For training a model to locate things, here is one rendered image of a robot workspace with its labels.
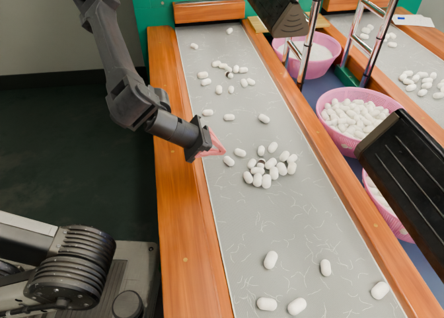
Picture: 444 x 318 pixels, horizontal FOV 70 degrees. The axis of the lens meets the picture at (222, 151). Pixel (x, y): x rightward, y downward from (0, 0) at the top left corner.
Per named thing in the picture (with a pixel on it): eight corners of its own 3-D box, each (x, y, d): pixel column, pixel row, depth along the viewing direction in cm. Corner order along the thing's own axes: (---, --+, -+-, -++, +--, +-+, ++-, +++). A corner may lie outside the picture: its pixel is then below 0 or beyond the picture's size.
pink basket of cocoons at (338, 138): (357, 180, 87) (369, 157, 80) (293, 127, 103) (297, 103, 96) (417, 145, 97) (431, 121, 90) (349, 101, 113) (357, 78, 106)
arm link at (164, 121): (139, 135, 64) (154, 114, 61) (138, 115, 69) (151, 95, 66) (168, 147, 67) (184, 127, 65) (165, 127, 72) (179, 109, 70)
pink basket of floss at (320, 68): (318, 92, 117) (324, 69, 111) (257, 69, 129) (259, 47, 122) (345, 63, 132) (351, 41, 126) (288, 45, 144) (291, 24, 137)
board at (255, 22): (256, 33, 132) (256, 30, 131) (246, 19, 142) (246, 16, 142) (330, 27, 136) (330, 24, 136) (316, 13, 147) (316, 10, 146)
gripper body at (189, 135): (203, 116, 74) (176, 102, 70) (210, 146, 67) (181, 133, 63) (186, 135, 77) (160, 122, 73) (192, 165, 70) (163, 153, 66)
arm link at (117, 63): (74, 10, 83) (100, -21, 80) (93, 23, 87) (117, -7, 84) (104, 125, 60) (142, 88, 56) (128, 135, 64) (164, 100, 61)
